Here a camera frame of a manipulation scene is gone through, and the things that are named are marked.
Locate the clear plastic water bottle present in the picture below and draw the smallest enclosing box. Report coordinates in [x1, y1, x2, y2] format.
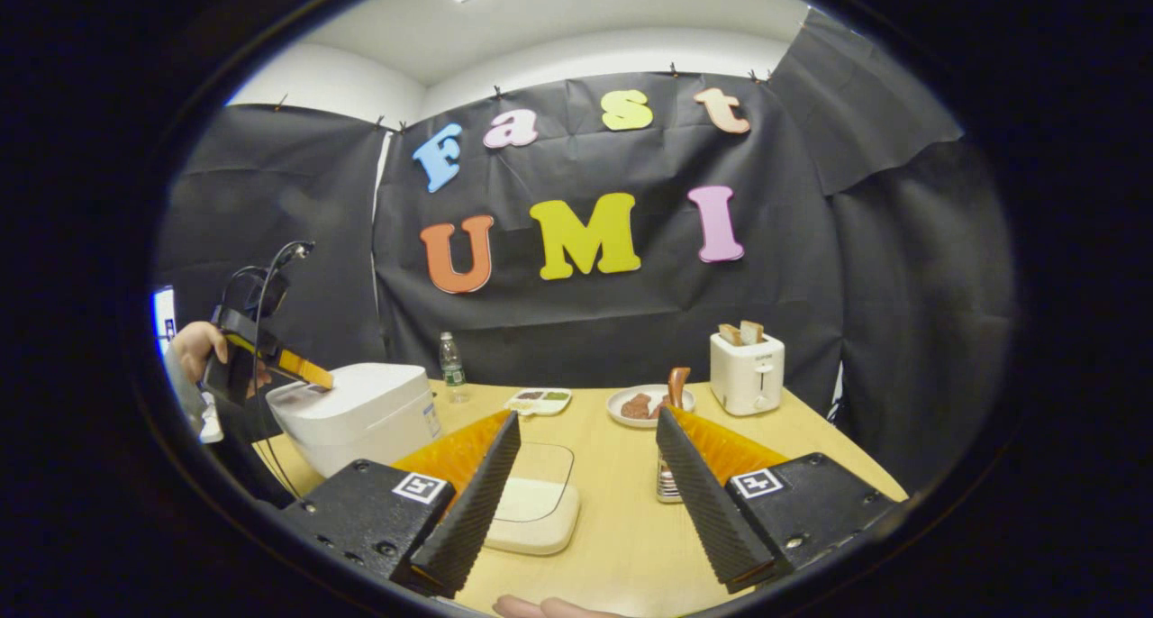
[438, 332, 470, 405]

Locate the bright screen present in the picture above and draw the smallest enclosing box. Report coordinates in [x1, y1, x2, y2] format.
[150, 284, 178, 355]

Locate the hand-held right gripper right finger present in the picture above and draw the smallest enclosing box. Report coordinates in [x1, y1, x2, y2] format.
[655, 406, 903, 595]

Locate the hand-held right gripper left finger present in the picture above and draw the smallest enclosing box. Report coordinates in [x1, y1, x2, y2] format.
[279, 410, 523, 599]

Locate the white rice cooker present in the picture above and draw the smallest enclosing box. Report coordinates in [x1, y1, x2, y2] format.
[265, 363, 443, 481]

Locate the wire chopstick holder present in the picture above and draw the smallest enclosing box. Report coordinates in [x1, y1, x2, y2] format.
[655, 450, 686, 505]

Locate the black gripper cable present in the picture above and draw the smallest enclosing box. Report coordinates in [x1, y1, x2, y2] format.
[222, 241, 318, 504]

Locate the white round plate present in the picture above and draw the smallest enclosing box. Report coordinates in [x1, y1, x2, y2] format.
[606, 384, 697, 431]

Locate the black backdrop cloth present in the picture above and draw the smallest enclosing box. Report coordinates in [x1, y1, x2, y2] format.
[153, 10, 1019, 504]

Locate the cream rice container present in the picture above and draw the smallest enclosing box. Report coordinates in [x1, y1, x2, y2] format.
[481, 442, 583, 558]

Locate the white divided bean dish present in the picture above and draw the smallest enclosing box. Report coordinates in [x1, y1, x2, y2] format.
[504, 387, 575, 418]

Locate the white toaster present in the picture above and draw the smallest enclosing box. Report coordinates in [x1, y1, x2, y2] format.
[709, 330, 786, 418]

